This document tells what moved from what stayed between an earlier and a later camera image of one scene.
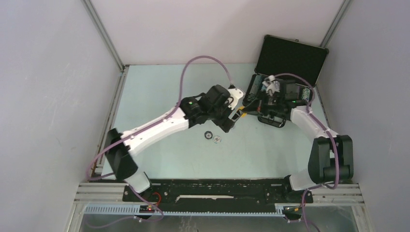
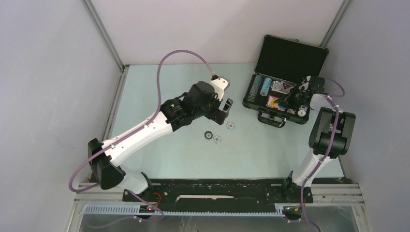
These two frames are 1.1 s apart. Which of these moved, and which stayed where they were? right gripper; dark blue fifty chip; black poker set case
Moved: right gripper
Stayed: black poker set case; dark blue fifty chip
